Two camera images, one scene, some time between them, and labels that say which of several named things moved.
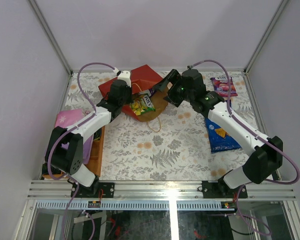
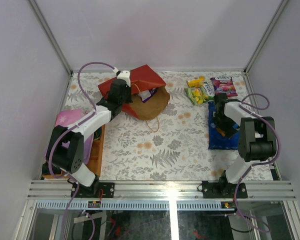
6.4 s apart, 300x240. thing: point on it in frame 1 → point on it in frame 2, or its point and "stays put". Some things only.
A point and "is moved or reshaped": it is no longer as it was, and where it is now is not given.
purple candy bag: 221,86 stays put
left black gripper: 126,92 stays put
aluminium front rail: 159,190 stays put
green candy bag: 143,103 is moved or reshaped
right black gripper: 171,78 → 228,131
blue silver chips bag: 220,139 stays put
